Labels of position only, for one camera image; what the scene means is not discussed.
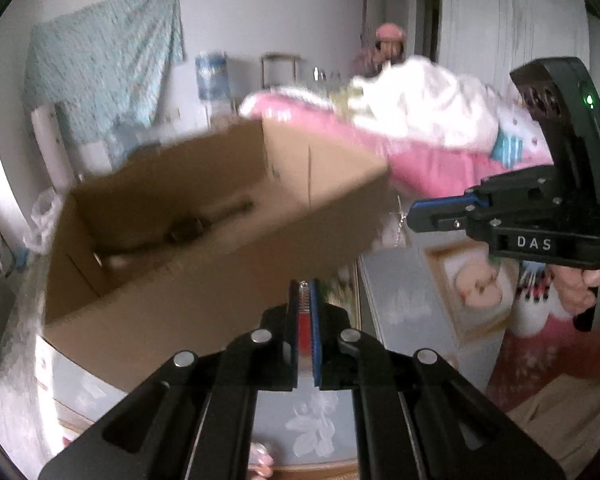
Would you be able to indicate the printed fruit tablecloth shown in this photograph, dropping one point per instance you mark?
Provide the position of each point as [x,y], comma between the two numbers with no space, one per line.
[405,300]

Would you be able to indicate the pink and black wristwatch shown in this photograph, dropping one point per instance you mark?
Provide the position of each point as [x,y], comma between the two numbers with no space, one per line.
[185,230]

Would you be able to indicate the teal striped cloth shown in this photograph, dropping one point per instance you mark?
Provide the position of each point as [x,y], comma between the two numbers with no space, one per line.
[507,150]

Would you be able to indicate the large white plastic bag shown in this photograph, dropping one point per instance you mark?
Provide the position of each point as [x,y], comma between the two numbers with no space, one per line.
[45,210]

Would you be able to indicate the brown cardboard box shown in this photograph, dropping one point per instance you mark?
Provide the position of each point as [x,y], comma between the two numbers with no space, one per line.
[180,300]

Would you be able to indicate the person's right hand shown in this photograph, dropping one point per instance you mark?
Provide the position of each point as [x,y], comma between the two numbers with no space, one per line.
[575,290]

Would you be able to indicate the green plush toy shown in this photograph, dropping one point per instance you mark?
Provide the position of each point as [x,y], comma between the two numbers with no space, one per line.
[347,97]

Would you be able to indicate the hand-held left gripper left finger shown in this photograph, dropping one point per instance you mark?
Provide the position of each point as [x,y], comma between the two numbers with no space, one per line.
[280,350]

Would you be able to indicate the person's beige jacket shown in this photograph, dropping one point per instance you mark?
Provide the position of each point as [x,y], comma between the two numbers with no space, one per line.
[570,425]

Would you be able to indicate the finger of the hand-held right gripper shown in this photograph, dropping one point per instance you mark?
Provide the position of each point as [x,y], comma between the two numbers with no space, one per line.
[445,203]
[445,220]

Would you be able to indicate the white wardrobe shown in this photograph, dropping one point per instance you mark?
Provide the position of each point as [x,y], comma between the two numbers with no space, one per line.
[505,20]

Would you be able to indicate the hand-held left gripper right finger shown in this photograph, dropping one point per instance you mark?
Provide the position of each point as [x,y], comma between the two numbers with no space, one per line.
[317,350]

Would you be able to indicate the rolled pale pink mat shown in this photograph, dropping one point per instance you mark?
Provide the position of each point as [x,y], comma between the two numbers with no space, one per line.
[52,145]

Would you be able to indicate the teal floral wall cloth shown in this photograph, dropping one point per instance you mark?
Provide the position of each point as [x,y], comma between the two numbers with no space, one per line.
[105,60]

